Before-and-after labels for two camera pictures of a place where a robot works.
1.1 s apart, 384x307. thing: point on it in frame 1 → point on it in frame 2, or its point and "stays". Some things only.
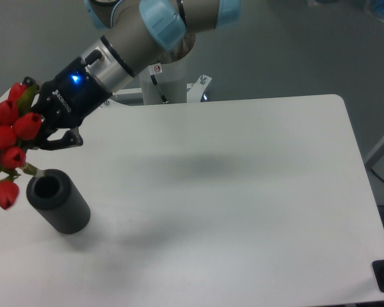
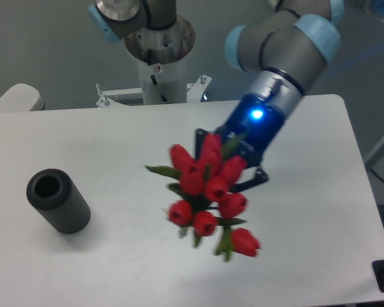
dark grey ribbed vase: x=59 y=199 stays
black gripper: x=64 y=100 → x=258 y=118
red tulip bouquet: x=11 y=125 → x=208 y=206
